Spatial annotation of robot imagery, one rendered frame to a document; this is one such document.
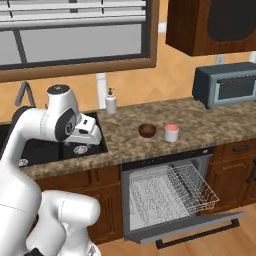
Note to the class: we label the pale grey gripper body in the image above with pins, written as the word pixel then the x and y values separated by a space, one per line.
pixel 89 136

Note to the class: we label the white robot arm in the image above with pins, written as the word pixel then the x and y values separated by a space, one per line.
pixel 20 200

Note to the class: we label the brown bowl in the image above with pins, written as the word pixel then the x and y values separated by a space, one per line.
pixel 147 130

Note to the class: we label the white cup with pink inside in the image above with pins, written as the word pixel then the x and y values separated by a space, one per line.
pixel 171 133

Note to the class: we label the grey dishwasher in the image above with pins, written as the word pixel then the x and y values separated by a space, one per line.
pixel 163 196

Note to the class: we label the grey dishwasher door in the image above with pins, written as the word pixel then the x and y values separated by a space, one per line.
pixel 200 226

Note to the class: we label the brown cupboard door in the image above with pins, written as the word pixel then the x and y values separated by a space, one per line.
pixel 226 183

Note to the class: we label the white soap dispenser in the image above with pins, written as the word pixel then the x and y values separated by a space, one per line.
pixel 110 104

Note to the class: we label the black sink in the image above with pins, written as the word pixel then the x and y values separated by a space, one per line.
pixel 43 151

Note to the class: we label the brown cupboard front under sink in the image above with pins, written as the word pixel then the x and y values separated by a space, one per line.
pixel 106 206

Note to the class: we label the dark grey tap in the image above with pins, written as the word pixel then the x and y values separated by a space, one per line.
pixel 24 91

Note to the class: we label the window with blinds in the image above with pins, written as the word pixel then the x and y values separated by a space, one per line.
pixel 76 33

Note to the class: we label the brown drawer front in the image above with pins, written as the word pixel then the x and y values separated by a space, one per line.
pixel 226 151

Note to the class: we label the dark grey toaster oven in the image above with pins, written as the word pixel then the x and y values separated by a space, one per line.
pixel 226 85

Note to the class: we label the tall white wall plate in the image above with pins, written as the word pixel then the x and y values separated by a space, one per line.
pixel 101 88

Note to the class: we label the small white wall socket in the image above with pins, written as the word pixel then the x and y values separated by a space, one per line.
pixel 219 59
pixel 253 56

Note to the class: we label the brown wall cupboard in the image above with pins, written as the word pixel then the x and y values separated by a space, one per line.
pixel 200 30

